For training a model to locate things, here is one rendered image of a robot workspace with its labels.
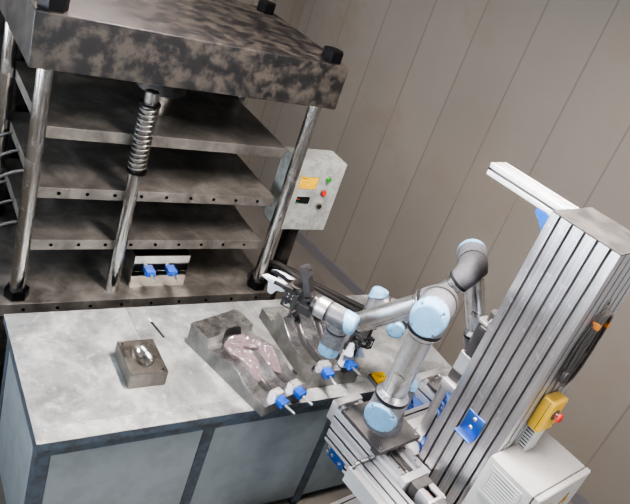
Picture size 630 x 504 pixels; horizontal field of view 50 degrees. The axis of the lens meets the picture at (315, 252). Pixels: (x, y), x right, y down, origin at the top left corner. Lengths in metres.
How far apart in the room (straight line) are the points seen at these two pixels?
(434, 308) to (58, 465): 1.46
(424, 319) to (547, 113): 2.41
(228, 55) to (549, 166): 2.22
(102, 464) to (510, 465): 1.48
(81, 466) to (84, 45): 1.52
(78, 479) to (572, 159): 3.07
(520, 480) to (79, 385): 1.60
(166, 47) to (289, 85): 0.57
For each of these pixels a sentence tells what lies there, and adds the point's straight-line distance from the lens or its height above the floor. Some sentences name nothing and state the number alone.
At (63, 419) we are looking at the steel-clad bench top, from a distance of 2.58.
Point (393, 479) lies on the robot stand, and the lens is 2.54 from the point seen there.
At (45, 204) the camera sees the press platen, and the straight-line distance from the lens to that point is 3.30.
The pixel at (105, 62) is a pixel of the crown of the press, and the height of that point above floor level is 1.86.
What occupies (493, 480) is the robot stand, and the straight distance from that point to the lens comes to 2.44.
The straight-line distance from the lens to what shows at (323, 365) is 2.94.
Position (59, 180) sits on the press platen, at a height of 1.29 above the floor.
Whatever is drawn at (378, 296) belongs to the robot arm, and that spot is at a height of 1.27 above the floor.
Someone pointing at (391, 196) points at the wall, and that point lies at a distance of 5.02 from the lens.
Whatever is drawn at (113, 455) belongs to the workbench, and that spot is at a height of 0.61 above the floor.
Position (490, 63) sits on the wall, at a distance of 4.55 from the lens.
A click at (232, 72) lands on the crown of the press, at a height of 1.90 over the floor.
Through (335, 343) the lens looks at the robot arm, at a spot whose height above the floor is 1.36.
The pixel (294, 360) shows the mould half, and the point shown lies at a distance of 3.03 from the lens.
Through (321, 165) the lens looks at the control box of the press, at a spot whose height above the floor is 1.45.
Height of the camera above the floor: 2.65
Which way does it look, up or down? 28 degrees down
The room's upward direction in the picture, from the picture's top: 20 degrees clockwise
